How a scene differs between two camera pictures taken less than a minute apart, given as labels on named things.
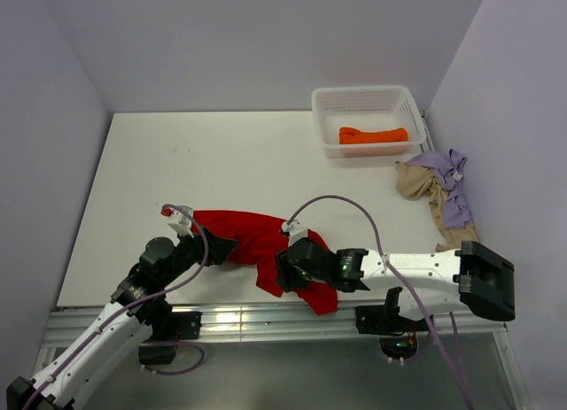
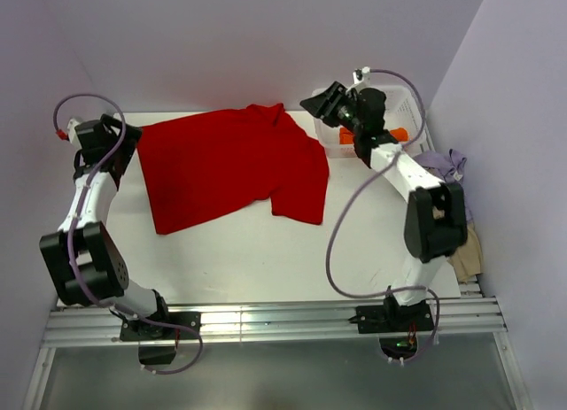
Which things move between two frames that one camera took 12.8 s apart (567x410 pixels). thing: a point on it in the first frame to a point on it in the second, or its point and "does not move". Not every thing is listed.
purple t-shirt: (448, 168) does not move
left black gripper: (218, 248) to (131, 137)
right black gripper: (283, 268) to (321, 104)
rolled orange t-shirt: (353, 135) does not move
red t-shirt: (260, 240) to (205, 163)
